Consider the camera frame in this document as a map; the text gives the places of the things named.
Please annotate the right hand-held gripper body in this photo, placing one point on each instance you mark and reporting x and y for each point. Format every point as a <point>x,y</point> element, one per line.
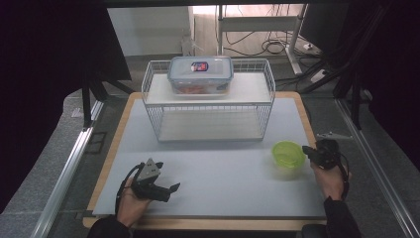
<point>327,155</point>

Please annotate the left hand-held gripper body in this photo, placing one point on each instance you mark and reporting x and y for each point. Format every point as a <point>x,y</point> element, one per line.
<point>147,185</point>

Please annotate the green round plastic container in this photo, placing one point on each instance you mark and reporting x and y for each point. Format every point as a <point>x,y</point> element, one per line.
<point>288,154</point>

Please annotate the clear rectangular blue-rimmed container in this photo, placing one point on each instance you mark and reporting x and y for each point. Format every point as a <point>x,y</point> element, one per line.
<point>200,74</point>

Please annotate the person's left hand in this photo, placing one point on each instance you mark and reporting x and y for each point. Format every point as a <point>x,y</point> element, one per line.
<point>130,206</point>

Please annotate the person's right hand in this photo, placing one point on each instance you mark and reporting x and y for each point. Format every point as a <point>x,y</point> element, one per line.
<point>328,185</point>

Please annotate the grey table mat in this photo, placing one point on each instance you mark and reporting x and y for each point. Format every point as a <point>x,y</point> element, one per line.
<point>214,178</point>

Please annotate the black metal stand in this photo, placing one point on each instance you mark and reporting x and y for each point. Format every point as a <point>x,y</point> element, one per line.
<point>356,99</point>
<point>86,105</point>

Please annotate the white power strip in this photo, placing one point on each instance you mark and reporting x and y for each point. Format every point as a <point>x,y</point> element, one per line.
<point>319,76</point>

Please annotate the dark curtain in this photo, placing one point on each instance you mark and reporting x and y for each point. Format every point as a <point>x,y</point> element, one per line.
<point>396,66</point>
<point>49,49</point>

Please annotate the white board panel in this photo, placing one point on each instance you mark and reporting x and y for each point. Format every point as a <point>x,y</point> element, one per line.
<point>148,29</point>

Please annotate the aluminium rail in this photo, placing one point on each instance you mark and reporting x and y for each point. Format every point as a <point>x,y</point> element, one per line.
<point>66,178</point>
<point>376,172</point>

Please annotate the white desk frame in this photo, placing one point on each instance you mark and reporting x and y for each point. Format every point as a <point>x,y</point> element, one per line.
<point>257,23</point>

